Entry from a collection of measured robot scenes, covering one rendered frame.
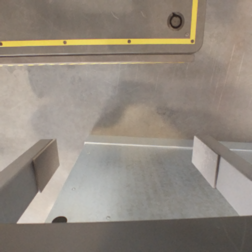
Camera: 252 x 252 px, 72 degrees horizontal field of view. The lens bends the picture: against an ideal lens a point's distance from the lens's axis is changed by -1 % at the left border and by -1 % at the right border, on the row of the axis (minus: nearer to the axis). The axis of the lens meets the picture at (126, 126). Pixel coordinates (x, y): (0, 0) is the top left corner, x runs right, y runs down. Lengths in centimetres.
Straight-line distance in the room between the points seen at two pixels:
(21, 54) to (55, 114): 40
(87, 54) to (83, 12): 9
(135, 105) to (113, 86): 13
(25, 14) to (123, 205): 51
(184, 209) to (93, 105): 57
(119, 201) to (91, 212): 7
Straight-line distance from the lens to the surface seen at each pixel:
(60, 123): 88
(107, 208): 43
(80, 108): 83
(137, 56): 48
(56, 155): 16
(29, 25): 54
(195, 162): 17
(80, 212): 43
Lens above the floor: 80
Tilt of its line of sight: 74 degrees down
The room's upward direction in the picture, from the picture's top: 174 degrees clockwise
